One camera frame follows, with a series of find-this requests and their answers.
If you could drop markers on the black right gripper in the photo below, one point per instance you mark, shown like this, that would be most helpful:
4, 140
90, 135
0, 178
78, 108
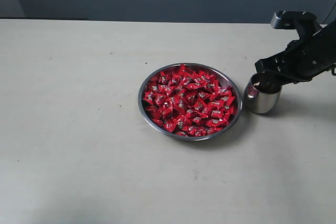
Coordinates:
305, 61

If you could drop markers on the stainless steel cup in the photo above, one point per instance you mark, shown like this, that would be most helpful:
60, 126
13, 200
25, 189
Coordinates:
262, 93

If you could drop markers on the pile of red candies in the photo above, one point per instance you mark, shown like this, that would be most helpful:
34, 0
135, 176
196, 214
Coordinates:
189, 103

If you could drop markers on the round steel plate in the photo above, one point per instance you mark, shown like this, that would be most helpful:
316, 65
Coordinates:
231, 82

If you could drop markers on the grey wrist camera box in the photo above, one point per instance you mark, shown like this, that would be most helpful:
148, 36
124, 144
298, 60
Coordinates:
305, 23

